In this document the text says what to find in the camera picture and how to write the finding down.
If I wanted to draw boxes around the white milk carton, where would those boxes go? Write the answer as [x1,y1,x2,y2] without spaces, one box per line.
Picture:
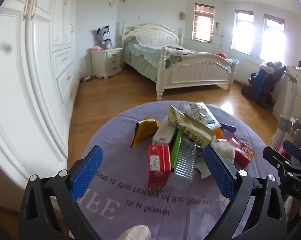
[152,120,177,147]

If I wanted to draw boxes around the tall red box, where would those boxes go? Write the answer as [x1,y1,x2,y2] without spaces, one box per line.
[147,144,171,189]

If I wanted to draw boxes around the wide white-framed window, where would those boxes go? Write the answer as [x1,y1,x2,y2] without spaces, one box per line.
[259,14,285,60]

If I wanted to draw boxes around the cream snack bag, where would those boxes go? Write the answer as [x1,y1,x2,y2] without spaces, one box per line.
[168,104,216,148]

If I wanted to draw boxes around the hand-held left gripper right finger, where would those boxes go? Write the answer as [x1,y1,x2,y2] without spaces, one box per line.
[203,144,288,240]

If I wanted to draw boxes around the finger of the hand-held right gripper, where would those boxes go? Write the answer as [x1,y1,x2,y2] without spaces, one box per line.
[263,145,295,178]
[283,140,301,170]

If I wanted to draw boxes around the narrow white-framed window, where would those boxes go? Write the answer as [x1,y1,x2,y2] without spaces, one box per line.
[231,9,254,54]

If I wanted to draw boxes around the white nightstand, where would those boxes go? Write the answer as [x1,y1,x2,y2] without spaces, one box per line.
[90,47,123,79]

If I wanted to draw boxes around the white cloth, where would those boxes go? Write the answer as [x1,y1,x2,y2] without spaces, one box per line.
[115,225,151,240]

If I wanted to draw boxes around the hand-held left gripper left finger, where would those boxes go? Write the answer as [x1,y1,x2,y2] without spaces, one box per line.
[18,145,103,240]

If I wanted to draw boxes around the white blue-printed plastic packet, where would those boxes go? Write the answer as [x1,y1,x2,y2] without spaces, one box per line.
[184,102,222,130]

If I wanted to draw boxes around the purple plush toy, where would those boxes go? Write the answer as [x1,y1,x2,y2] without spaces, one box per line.
[97,25,113,50]

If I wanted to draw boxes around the green bedspread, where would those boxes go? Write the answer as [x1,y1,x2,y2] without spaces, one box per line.
[123,41,198,82]

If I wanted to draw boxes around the purple wrapper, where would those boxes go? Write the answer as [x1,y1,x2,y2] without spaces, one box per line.
[220,122,237,132]

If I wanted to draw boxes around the white wooden bed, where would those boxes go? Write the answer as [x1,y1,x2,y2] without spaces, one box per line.
[122,21,237,100]

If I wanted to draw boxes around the window with brown blind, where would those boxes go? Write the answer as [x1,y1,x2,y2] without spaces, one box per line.
[192,3,215,43]

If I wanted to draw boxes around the purple printed tablecloth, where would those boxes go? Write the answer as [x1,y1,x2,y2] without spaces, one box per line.
[75,101,281,240]

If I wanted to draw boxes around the white floor lamp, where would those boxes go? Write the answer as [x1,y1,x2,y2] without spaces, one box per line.
[273,71,298,144]

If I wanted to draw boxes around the blue garment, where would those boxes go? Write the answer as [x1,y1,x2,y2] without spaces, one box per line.
[253,69,267,100]

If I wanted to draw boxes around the dark red massage chair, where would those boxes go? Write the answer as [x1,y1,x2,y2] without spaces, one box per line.
[241,65,286,109]

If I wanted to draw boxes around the orange packet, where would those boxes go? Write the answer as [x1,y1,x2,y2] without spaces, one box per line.
[212,127,226,140]

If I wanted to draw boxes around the green gum pack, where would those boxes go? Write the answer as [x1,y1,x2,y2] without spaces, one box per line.
[170,129,183,172]

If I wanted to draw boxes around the pile of clothes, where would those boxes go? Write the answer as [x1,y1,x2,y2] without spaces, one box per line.
[259,61,283,74]

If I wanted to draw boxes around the floral pillow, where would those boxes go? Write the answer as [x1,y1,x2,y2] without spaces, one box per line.
[135,35,161,47]

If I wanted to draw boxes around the clear plastic tray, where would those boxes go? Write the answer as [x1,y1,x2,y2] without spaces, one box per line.
[169,137,197,189]

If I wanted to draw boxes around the wall scroll picture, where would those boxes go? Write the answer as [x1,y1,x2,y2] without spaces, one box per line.
[214,17,224,37]

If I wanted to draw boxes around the red cartoon drink carton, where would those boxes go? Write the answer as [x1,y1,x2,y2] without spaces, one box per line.
[228,136,255,168]

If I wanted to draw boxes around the yellow foil wrapper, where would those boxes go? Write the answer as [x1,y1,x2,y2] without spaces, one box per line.
[131,116,162,148]

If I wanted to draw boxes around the white wardrobe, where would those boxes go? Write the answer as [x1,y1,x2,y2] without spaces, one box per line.
[0,0,77,188]

